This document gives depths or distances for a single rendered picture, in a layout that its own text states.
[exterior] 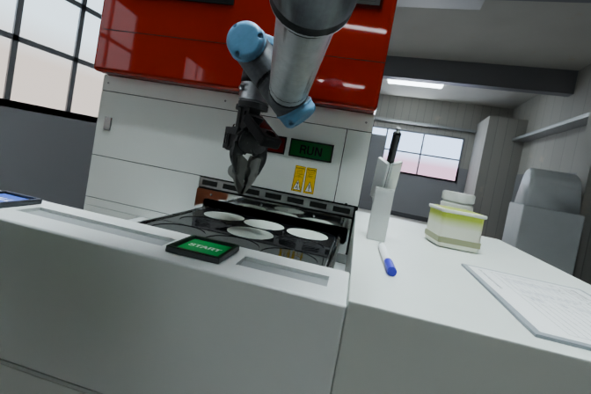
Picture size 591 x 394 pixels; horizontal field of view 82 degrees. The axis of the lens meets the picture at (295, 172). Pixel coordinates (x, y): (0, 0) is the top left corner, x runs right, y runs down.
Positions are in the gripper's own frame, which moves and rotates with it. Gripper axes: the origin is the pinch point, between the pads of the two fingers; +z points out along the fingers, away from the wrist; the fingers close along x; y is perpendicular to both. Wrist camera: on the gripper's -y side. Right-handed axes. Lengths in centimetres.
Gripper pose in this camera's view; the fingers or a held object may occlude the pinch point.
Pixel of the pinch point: (243, 189)
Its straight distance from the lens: 79.4
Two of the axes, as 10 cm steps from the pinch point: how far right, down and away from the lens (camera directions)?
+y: -6.0, -1.4, 7.8
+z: -1.8, 9.8, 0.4
